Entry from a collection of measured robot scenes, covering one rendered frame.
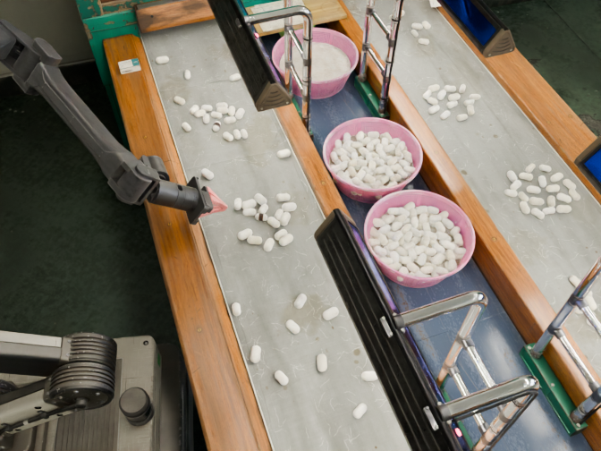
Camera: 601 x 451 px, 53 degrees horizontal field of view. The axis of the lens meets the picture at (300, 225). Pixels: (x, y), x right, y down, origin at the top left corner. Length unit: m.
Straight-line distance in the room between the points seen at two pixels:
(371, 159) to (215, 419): 0.80
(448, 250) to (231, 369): 0.59
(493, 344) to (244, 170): 0.76
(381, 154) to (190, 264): 0.60
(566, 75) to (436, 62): 1.44
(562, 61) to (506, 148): 1.70
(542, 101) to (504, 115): 0.12
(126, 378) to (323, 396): 0.57
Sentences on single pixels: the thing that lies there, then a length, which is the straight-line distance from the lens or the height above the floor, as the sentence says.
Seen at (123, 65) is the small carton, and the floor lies 0.79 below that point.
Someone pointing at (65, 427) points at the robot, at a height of 0.47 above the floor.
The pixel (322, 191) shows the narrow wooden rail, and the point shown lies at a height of 0.76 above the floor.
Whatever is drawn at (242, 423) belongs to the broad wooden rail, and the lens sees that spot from 1.25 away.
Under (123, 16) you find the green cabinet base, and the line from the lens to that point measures 2.06.
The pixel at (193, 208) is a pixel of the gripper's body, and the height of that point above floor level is 0.85.
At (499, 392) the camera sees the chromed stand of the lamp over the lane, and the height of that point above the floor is 1.12.
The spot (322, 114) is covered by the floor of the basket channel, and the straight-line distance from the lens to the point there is 1.86.
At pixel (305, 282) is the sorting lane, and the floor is 0.74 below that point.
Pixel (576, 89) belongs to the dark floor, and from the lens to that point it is 3.28.
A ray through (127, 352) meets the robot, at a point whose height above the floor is 0.47.
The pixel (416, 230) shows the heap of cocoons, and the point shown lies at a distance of 1.52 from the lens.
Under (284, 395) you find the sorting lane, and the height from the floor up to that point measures 0.74.
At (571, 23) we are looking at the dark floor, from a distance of 3.72.
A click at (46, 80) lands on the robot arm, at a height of 1.07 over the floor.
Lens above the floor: 1.94
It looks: 53 degrees down
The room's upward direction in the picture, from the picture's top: 1 degrees clockwise
